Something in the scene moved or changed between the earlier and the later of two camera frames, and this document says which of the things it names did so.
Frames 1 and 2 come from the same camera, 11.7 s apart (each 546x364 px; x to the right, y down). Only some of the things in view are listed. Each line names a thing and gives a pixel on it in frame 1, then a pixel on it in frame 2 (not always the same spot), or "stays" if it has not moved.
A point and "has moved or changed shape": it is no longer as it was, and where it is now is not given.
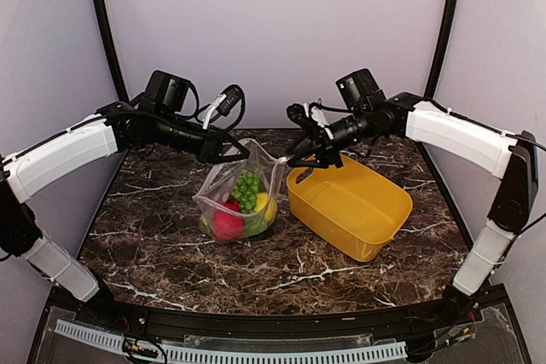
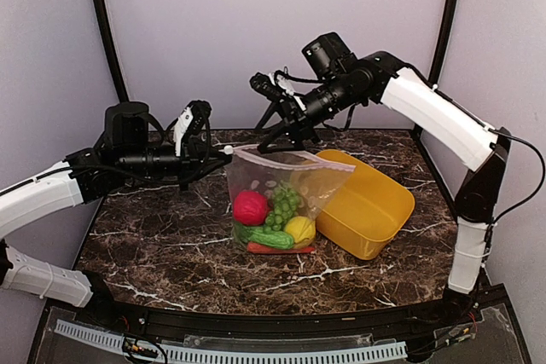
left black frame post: (101, 19) stays
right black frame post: (447, 25) stays
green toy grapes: (246, 191) to (286, 204)
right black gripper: (322, 146) to (294, 121)
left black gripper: (212, 147) to (193, 153)
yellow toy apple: (264, 201) to (303, 230)
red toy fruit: (227, 226) to (251, 208)
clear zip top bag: (240, 197) has moved or changed shape
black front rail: (278, 326) stays
